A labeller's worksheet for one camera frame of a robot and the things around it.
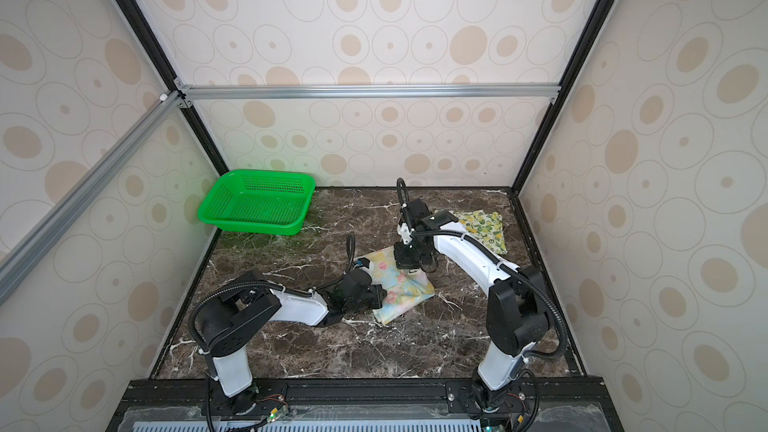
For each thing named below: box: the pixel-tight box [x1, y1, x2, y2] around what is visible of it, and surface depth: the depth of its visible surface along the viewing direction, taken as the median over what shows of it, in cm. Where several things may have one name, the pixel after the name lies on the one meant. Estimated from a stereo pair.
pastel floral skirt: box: [362, 246, 435, 325], surface depth 91 cm
